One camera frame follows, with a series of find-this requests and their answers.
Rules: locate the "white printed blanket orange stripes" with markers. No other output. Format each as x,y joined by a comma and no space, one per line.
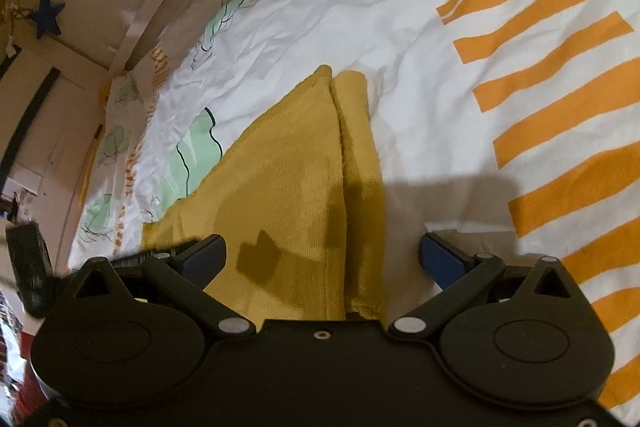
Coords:
450,82

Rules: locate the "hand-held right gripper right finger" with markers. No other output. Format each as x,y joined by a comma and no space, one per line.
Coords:
440,262

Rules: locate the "black boxy object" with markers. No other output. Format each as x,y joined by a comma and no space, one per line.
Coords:
32,267

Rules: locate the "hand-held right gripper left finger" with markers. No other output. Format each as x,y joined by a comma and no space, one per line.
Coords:
205,257

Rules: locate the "blue star decoration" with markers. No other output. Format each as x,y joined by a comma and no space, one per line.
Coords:
46,14

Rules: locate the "yellow knit garment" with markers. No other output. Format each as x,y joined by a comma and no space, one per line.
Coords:
280,207

